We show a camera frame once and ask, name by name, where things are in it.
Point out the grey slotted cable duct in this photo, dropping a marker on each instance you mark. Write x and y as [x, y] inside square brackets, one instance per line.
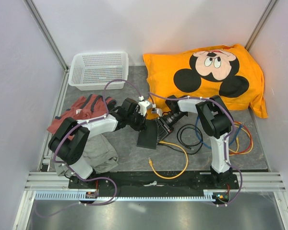
[84, 196]

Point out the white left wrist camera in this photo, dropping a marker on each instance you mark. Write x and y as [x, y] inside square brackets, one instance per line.
[144, 105]

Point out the grey cloth garment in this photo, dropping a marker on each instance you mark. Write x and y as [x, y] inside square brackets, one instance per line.
[98, 156]

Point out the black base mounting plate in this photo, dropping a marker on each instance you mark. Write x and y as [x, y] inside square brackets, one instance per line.
[197, 180]

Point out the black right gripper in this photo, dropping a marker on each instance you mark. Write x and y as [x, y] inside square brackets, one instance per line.
[163, 129]

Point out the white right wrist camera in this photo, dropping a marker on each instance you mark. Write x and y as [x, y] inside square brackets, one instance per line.
[156, 110]

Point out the red cloth garment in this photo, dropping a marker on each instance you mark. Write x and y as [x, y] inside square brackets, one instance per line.
[84, 108]

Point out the black network switch box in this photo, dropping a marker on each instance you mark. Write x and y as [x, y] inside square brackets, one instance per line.
[148, 138]

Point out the orange Mickey Mouse pillow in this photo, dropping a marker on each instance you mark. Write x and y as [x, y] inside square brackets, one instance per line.
[228, 71]

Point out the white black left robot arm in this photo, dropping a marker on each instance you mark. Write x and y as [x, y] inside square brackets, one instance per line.
[69, 140]

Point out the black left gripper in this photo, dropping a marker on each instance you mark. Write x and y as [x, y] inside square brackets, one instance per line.
[142, 125]

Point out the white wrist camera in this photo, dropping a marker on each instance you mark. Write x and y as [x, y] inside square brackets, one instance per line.
[156, 110]
[144, 105]

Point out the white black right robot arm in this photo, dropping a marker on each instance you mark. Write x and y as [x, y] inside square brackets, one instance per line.
[216, 122]

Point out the white perforated plastic basket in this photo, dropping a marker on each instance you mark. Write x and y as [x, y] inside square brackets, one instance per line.
[92, 71]

